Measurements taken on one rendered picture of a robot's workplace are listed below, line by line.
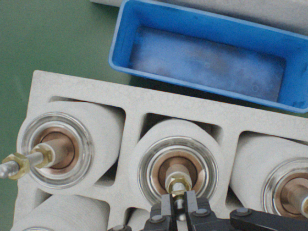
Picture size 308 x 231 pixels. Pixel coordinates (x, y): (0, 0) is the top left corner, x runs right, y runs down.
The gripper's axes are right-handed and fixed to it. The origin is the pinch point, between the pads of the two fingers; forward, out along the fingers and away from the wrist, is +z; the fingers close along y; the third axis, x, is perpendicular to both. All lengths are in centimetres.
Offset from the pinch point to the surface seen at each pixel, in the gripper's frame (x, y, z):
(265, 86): 7.4, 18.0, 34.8
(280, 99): 4.6, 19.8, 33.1
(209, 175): -0.4, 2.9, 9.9
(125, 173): -0.6, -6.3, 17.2
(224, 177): -1.0, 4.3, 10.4
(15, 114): 10.0, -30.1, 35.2
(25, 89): 14.6, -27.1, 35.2
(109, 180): -1.9, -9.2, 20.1
